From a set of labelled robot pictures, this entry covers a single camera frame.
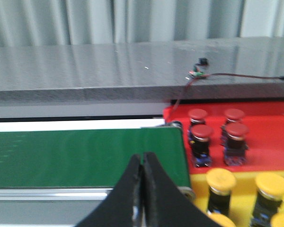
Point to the yellow mushroom push button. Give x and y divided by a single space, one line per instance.
221 219
221 182
277 220
270 192

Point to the red plastic tray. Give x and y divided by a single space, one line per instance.
265 139

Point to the green conveyor belt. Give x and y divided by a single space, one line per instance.
86 158

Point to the yellow plastic tray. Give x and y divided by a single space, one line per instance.
242 199

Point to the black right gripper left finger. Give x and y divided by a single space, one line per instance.
123 206

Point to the grey stone counter slab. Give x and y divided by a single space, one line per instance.
149 72

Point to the small sensor circuit board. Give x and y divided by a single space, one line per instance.
198 71

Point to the white pleated curtain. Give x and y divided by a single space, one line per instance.
59 22

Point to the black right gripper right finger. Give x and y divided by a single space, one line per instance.
164 204

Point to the red mushroom push button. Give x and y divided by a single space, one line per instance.
197 116
234 153
233 115
199 136

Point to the aluminium conveyor frame rail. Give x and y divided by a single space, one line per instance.
72 193

